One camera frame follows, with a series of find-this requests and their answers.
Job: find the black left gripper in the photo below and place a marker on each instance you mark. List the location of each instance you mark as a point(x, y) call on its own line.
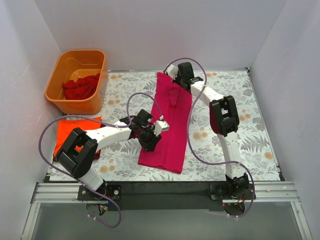
point(149, 140)

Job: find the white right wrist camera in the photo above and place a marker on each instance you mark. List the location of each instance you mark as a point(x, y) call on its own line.
point(171, 71)

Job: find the magenta t shirt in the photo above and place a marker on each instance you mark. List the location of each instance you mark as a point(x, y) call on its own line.
point(175, 105)

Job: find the aluminium frame rail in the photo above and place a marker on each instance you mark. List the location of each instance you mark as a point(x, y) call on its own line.
point(69, 192)

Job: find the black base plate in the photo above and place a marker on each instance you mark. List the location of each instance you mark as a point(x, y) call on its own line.
point(223, 191)
point(110, 192)

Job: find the folded orange t shirt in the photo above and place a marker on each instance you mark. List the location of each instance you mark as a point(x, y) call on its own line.
point(65, 127)

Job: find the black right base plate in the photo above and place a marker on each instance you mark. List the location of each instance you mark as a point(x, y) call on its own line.
point(223, 191)

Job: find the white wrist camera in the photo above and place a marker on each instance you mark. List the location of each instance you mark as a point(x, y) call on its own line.
point(160, 126)
point(171, 71)

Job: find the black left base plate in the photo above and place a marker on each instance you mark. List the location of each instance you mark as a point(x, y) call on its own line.
point(110, 192)

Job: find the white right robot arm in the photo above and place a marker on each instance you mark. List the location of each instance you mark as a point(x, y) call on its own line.
point(224, 121)

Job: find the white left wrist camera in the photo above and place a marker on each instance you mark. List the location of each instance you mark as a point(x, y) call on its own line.
point(160, 126)

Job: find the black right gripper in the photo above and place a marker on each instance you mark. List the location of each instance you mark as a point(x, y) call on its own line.
point(180, 78)

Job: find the floral patterned table mat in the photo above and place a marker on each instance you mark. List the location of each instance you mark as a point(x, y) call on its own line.
point(129, 92)

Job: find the red t shirt in bin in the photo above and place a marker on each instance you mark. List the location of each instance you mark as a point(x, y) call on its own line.
point(81, 89)

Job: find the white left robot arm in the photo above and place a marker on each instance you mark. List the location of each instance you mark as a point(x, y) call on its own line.
point(78, 151)

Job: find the orange plastic bin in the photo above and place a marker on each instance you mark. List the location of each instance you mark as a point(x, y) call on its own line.
point(72, 65)

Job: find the folded dark red t shirt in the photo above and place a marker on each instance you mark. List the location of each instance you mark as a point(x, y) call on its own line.
point(96, 156)

